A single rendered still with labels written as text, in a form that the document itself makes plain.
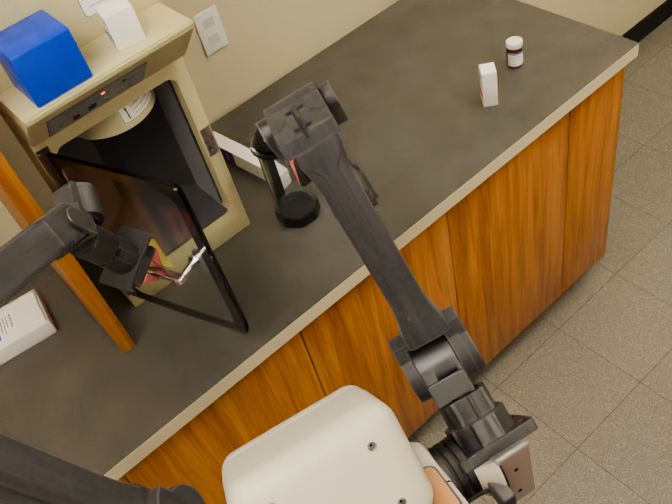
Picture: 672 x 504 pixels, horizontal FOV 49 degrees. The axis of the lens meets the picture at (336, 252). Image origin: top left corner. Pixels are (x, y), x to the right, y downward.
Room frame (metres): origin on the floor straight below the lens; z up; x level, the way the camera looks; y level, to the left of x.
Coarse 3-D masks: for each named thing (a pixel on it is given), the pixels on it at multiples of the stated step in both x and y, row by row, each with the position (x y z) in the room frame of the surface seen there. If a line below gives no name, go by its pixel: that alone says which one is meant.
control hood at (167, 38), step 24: (144, 24) 1.19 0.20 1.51; (168, 24) 1.16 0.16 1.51; (192, 24) 1.15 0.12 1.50; (96, 48) 1.15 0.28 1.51; (144, 48) 1.11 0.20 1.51; (168, 48) 1.15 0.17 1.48; (96, 72) 1.08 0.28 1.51; (120, 72) 1.08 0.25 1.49; (0, 96) 1.09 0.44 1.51; (24, 96) 1.07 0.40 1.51; (72, 96) 1.04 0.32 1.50; (24, 120) 1.00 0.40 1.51; (48, 120) 1.03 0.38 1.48
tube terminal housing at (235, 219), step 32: (0, 0) 1.14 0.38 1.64; (32, 0) 1.16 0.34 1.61; (64, 0) 1.18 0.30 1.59; (128, 0) 1.23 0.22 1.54; (96, 32) 1.19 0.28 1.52; (0, 64) 1.11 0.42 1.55; (128, 96) 1.19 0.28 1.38; (192, 96) 1.25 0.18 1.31; (192, 128) 1.26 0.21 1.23; (32, 160) 1.18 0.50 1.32; (224, 160) 1.25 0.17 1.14; (224, 192) 1.24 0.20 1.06; (224, 224) 1.22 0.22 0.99
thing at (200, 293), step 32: (64, 160) 1.05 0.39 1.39; (128, 192) 0.97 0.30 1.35; (160, 192) 0.92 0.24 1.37; (128, 224) 1.00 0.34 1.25; (160, 224) 0.95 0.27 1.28; (192, 224) 0.89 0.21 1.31; (192, 256) 0.92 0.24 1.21; (160, 288) 1.01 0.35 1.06; (192, 288) 0.95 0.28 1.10; (224, 288) 0.89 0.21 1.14; (224, 320) 0.92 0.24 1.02
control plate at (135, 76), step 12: (132, 72) 1.12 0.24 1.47; (144, 72) 1.15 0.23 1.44; (120, 84) 1.12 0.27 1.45; (132, 84) 1.16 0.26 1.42; (96, 96) 1.09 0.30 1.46; (72, 108) 1.06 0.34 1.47; (84, 108) 1.09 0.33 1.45; (96, 108) 1.13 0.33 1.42; (60, 120) 1.06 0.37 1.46; (72, 120) 1.10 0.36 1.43
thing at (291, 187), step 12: (252, 144) 1.24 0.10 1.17; (264, 168) 1.21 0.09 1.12; (276, 168) 1.19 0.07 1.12; (288, 168) 1.19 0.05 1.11; (276, 180) 1.20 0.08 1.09; (288, 180) 1.19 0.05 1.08; (276, 192) 1.20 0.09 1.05; (288, 192) 1.19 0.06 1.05; (300, 192) 1.20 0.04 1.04; (312, 192) 1.22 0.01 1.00; (276, 204) 1.22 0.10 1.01; (288, 204) 1.19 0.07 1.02; (300, 204) 1.19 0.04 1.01; (312, 204) 1.21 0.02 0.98; (288, 216) 1.20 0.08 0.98; (300, 216) 1.19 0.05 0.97
